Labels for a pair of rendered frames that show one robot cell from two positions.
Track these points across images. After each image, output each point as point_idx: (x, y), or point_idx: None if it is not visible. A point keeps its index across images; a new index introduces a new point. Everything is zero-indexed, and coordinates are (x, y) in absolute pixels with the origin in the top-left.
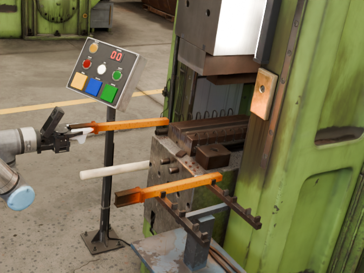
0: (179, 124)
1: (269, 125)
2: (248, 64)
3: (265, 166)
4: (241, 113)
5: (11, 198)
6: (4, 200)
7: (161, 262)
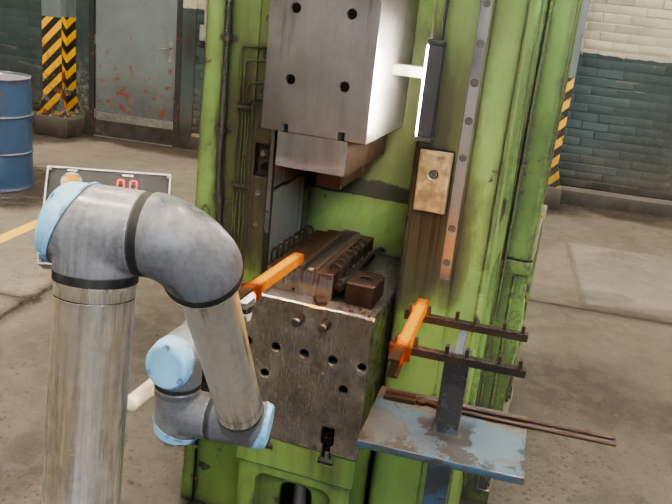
0: None
1: (447, 220)
2: (368, 151)
3: (449, 274)
4: (302, 231)
5: (265, 428)
6: (244, 438)
7: (419, 443)
